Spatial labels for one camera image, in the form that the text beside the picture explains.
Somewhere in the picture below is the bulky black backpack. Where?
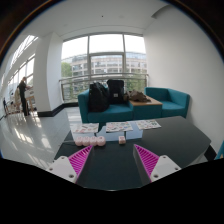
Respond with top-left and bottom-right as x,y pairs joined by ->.
87,81 -> 111,113

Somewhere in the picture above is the pink power strip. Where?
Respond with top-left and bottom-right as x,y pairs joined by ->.
74,135 -> 107,147

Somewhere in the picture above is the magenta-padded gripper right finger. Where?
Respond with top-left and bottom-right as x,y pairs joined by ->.
132,143 -> 182,186

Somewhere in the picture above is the metal balcony railing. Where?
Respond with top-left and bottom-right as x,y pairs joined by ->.
59,73 -> 149,103

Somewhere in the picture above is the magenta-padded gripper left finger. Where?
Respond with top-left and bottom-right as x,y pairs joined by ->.
46,144 -> 95,184

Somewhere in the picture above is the boxy black backpack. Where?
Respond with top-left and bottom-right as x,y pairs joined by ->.
106,79 -> 126,105

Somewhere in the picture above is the colourful sticker sheet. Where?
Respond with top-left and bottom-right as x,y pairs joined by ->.
71,122 -> 100,135
105,121 -> 134,133
134,119 -> 162,131

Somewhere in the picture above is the wooden-topped teal side table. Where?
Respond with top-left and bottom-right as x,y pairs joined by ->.
129,96 -> 164,120

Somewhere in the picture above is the teal sofa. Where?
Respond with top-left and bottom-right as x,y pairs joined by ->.
77,87 -> 135,124

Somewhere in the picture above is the person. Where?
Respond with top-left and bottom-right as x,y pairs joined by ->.
17,76 -> 31,117

